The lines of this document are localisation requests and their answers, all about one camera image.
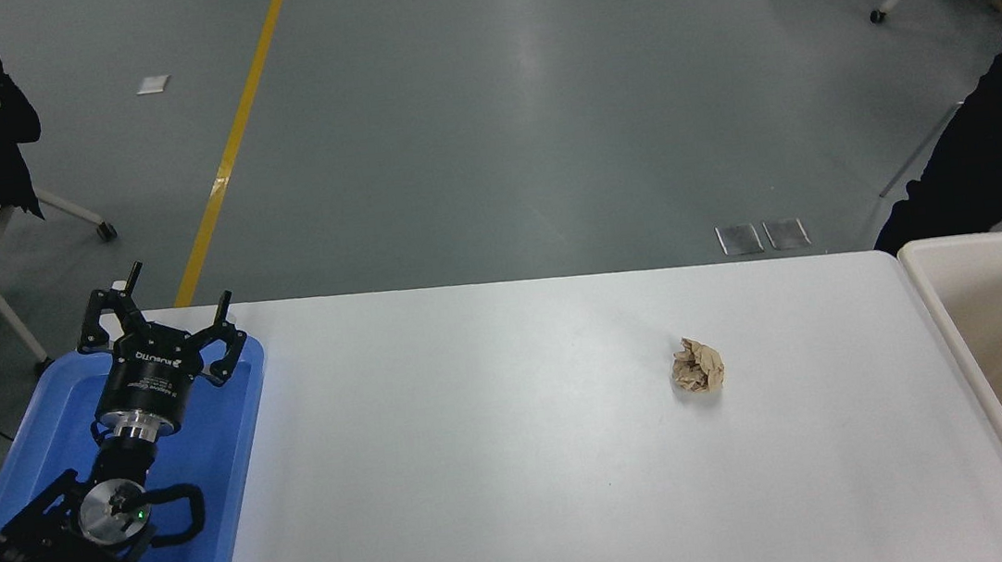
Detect crumpled tan paper ball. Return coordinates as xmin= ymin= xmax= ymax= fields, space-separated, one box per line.
xmin=668 ymin=333 xmax=728 ymax=397

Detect white frame office chair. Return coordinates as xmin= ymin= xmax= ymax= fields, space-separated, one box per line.
xmin=0 ymin=81 xmax=132 ymax=381

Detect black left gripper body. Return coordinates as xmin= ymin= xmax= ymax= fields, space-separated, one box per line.
xmin=85 ymin=319 xmax=220 ymax=434

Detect metal floor plate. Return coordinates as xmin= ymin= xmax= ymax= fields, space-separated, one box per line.
xmin=715 ymin=222 xmax=765 ymax=257
xmin=762 ymin=216 xmax=812 ymax=251

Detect blue plastic tray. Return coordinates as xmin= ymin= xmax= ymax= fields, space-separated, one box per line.
xmin=0 ymin=330 xmax=287 ymax=562

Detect standing person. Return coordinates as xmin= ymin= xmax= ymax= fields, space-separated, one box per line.
xmin=848 ymin=0 xmax=1002 ymax=257

